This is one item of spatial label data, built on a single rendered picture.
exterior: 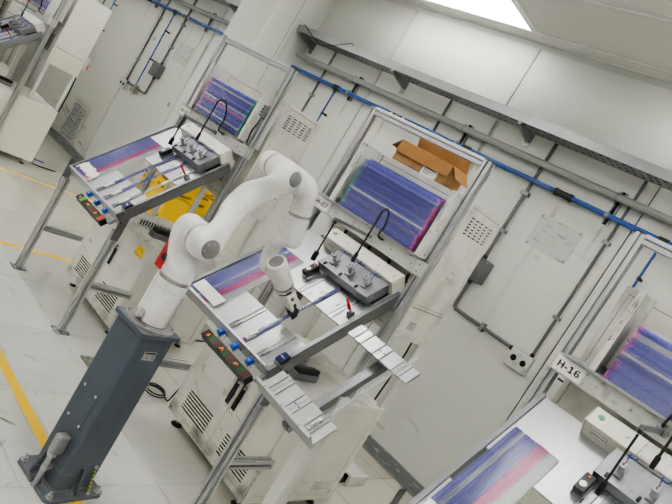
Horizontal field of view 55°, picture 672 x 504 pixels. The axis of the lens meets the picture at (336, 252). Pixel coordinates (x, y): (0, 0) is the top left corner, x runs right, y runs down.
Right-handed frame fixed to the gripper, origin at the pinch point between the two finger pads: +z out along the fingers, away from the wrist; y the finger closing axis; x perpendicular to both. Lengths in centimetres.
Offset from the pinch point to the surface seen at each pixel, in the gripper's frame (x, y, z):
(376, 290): -34.0, -16.5, 0.7
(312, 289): -16.4, 7.9, 3.8
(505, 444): -17, -102, 2
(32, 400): 105, 54, 10
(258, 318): 12.4, 7.6, -1.1
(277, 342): 14.3, -9.6, -1.4
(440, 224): -69, -22, -18
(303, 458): 36, -53, 9
